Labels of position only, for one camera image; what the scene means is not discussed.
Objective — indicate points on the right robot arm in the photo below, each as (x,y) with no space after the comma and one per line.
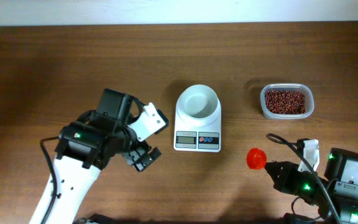
(341,184)

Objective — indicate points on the white digital kitchen scale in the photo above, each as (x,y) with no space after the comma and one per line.
(198,135)

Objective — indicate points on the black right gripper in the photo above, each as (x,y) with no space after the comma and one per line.
(278,173)

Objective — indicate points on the white round bowl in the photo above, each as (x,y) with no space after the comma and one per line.
(198,102)

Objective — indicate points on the red plastic measuring scoop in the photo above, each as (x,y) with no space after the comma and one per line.
(256,159)

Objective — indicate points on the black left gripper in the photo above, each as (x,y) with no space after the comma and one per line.
(142,165)

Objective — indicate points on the red beans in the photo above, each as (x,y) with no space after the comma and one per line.
(285,102)

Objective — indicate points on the clear plastic bean container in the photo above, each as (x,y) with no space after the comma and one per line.
(309,101)

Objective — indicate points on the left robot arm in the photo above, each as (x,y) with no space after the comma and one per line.
(72,172)

